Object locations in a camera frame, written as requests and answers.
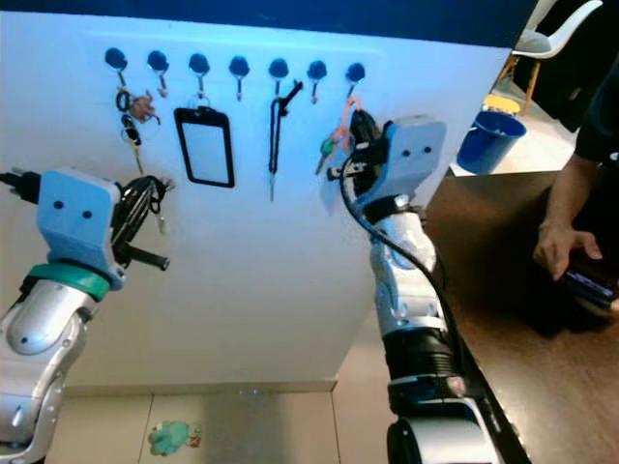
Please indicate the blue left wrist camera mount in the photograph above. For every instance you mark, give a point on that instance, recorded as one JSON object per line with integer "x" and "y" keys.
{"x": 77, "y": 222}

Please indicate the person in dark blue shirt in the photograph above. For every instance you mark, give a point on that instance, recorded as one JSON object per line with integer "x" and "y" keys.
{"x": 566, "y": 242}

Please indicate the black phone in person's hands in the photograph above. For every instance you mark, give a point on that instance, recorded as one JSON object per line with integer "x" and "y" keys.
{"x": 588, "y": 283}

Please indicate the white hook rail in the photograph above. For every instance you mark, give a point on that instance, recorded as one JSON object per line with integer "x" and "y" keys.
{"x": 135, "y": 43}

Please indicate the green crumpled cloth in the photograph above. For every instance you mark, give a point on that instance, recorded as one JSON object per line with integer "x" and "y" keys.
{"x": 174, "y": 438}

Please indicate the white shell chair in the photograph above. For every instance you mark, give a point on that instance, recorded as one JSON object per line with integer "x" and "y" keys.
{"x": 537, "y": 41}

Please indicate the key bunch with brown charm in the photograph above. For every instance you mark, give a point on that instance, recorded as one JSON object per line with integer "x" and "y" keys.
{"x": 140, "y": 108}

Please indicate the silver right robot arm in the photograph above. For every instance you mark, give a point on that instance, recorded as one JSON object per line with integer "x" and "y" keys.
{"x": 406, "y": 300}

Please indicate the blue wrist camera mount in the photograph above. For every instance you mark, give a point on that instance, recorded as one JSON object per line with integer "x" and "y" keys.
{"x": 414, "y": 150}
{"x": 77, "y": 222}

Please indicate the black badge holder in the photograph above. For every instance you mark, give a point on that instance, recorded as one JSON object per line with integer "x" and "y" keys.
{"x": 180, "y": 145}

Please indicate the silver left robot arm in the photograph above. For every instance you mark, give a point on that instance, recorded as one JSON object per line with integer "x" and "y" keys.
{"x": 39, "y": 329}

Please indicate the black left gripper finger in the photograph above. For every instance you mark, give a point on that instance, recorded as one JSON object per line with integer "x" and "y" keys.
{"x": 147, "y": 259}
{"x": 152, "y": 198}

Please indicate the blue bucket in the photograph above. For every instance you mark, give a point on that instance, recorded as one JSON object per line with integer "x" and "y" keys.
{"x": 488, "y": 143}

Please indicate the blue headed wall hook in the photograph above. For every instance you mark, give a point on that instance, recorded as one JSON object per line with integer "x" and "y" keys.
{"x": 317, "y": 71}
{"x": 158, "y": 63}
{"x": 279, "y": 70}
{"x": 356, "y": 72}
{"x": 239, "y": 67}
{"x": 199, "y": 65}
{"x": 116, "y": 60}

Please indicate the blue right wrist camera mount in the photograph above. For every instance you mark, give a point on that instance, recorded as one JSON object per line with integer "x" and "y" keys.
{"x": 414, "y": 150}

